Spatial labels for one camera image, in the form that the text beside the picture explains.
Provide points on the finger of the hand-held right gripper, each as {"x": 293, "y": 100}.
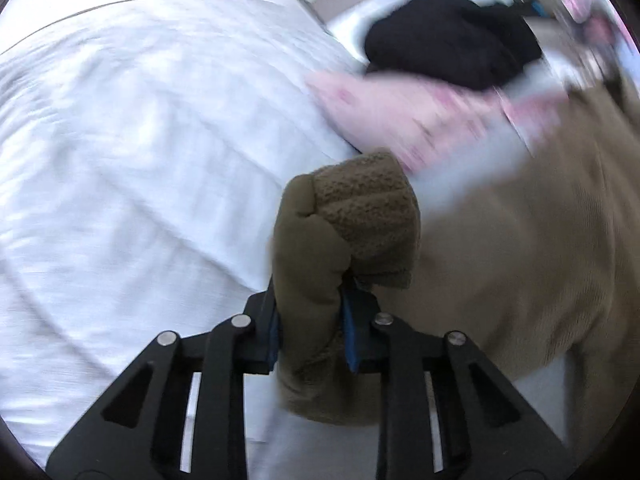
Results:
{"x": 537, "y": 9}

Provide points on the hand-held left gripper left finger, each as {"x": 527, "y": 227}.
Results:
{"x": 260, "y": 342}

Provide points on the olive fleece sweater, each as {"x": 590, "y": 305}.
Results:
{"x": 525, "y": 260}

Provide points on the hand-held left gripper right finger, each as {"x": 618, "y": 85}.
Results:
{"x": 351, "y": 337}

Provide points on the black garment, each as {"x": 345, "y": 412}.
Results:
{"x": 450, "y": 40}

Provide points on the pink floral cloth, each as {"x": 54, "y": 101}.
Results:
{"x": 380, "y": 105}

